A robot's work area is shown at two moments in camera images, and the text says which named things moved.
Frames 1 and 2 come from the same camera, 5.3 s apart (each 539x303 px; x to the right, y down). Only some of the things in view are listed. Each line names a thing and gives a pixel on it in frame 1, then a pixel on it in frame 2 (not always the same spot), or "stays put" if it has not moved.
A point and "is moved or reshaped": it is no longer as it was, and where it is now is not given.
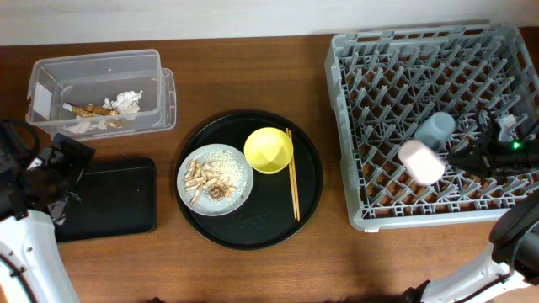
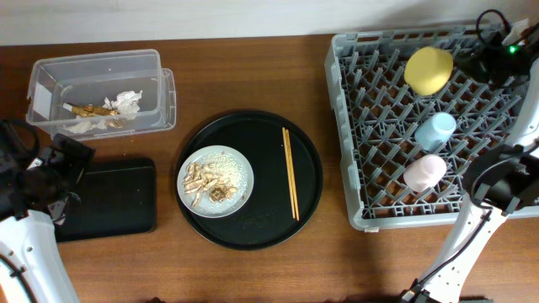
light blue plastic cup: x=435 y=130 stays put
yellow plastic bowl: x=269 y=150 -> x=428 y=70
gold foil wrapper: x=90 y=110 stays put
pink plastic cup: x=420 y=162 is moved or reshaped
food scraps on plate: x=220 y=177 stays put
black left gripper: x=75 y=164 stays put
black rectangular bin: x=118 y=197 stays put
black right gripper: x=482 y=156 -> x=470 y=64
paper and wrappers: x=126 y=102 stays put
